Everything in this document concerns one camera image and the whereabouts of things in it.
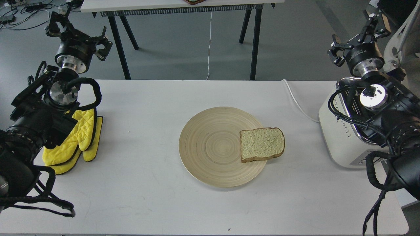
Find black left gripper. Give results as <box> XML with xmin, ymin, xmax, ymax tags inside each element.
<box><xmin>45</xmin><ymin>12</ymin><xmax>113</xmax><ymax>74</ymax></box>

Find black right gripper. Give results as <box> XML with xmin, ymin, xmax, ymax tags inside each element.
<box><xmin>327</xmin><ymin>10</ymin><xmax>391</xmax><ymax>78</ymax></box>

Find slice of bread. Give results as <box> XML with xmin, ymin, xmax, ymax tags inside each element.
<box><xmin>240</xmin><ymin>128</ymin><xmax>285</xmax><ymax>163</ymax></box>

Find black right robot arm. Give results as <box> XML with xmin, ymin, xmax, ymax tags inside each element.
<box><xmin>327</xmin><ymin>9</ymin><xmax>420</xmax><ymax>236</ymax></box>

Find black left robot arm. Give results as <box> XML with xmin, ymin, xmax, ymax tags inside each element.
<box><xmin>1</xmin><ymin>12</ymin><xmax>113</xmax><ymax>217</ymax></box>

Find white two-slot toaster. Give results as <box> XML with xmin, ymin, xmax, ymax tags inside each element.
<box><xmin>319</xmin><ymin>77</ymin><xmax>391</xmax><ymax>169</ymax></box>

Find white background table black legs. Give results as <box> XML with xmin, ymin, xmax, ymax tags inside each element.
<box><xmin>80</xmin><ymin>0</ymin><xmax>280</xmax><ymax>81</ymax></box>

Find yellow oven mitt upper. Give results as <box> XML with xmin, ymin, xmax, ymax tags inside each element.
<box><xmin>42</xmin><ymin>108</ymin><xmax>96</xmax><ymax>166</ymax></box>

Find yellow oven mitt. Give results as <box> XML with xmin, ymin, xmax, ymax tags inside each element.
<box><xmin>42</xmin><ymin>108</ymin><xmax>96</xmax><ymax>166</ymax></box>
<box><xmin>45</xmin><ymin>115</ymin><xmax>103</xmax><ymax>175</ymax></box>

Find yellow oven mitt lower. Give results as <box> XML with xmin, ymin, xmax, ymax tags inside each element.
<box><xmin>45</xmin><ymin>115</ymin><xmax>103</xmax><ymax>175</ymax></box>

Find brown object on background table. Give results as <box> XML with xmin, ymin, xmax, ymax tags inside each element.
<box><xmin>184</xmin><ymin>0</ymin><xmax>205</xmax><ymax>5</ymax></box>

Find round bamboo plate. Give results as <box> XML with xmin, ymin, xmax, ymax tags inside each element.
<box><xmin>178</xmin><ymin>107</ymin><xmax>266</xmax><ymax>188</ymax></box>

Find black cables on floor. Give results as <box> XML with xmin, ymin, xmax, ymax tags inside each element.
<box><xmin>0</xmin><ymin>0</ymin><xmax>82</xmax><ymax>31</ymax></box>

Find white toaster power cable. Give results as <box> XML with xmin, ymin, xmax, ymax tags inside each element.
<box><xmin>282</xmin><ymin>79</ymin><xmax>320</xmax><ymax>123</ymax></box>

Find white hanging cord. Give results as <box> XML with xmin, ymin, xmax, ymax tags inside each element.
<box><xmin>206</xmin><ymin>12</ymin><xmax>213</xmax><ymax>81</ymax></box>

